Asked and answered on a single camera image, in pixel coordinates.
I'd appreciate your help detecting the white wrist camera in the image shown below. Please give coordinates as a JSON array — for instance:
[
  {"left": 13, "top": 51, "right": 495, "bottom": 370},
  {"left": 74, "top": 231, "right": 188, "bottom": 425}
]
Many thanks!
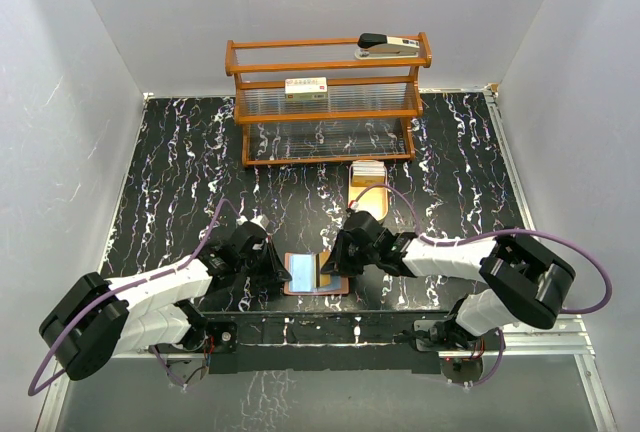
[
  {"left": 346, "top": 200, "right": 359, "bottom": 217},
  {"left": 250, "top": 215, "right": 270, "bottom": 231}
]

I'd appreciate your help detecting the wooden three-tier shelf rack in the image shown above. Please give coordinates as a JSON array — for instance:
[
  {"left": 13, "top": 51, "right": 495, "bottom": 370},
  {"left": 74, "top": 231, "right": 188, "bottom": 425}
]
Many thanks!
[{"left": 224, "top": 32, "right": 432, "bottom": 167}]

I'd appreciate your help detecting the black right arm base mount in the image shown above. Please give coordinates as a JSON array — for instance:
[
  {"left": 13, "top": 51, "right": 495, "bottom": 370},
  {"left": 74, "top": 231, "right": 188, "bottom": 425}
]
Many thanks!
[{"left": 395, "top": 319, "right": 469, "bottom": 350}]

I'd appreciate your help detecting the white staples box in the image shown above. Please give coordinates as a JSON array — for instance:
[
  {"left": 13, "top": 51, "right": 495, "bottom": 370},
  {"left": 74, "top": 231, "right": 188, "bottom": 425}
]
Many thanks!
[{"left": 284, "top": 77, "right": 328, "bottom": 101}]

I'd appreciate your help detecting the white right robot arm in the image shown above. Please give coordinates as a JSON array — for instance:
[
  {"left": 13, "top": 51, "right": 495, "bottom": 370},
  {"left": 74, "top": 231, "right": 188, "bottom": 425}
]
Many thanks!
[{"left": 319, "top": 211, "right": 576, "bottom": 349}]

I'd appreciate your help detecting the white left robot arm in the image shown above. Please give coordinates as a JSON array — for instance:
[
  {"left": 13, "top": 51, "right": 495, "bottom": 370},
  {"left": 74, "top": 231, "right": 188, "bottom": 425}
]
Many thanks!
[{"left": 39, "top": 221, "right": 291, "bottom": 381}]

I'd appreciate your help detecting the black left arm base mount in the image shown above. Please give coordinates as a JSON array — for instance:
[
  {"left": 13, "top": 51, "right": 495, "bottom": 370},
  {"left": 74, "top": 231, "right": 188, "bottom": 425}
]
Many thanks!
[{"left": 203, "top": 320, "right": 238, "bottom": 358}]

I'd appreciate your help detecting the stack of cards in tray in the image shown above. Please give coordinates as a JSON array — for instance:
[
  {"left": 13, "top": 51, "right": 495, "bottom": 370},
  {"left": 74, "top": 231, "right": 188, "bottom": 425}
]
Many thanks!
[{"left": 350, "top": 160, "right": 387, "bottom": 187}]

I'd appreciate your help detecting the pink leather card holder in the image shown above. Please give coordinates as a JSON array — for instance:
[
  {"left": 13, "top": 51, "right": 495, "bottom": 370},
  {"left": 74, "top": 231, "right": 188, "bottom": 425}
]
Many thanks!
[{"left": 283, "top": 253, "right": 349, "bottom": 296}]

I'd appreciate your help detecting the black and white stapler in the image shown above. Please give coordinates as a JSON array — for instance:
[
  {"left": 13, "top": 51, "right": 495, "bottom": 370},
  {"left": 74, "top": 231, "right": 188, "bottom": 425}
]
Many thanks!
[{"left": 354, "top": 33, "right": 420, "bottom": 60}]

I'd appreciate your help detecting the tan oval plastic tray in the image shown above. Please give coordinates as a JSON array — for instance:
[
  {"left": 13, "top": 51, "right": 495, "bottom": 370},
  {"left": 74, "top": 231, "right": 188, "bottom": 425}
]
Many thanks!
[{"left": 347, "top": 166, "right": 389, "bottom": 223}]

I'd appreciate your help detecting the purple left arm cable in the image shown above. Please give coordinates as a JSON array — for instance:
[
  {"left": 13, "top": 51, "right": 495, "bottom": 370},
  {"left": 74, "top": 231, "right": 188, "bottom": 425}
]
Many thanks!
[{"left": 27, "top": 196, "right": 256, "bottom": 396}]

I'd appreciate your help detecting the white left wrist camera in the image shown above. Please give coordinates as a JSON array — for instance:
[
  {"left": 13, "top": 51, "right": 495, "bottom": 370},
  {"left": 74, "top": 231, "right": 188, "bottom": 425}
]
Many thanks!
[{"left": 250, "top": 215, "right": 270, "bottom": 231}]

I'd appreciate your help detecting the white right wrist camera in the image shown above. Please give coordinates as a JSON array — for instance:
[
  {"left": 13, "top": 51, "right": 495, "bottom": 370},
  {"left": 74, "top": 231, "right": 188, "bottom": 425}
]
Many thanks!
[{"left": 346, "top": 200, "right": 359, "bottom": 217}]

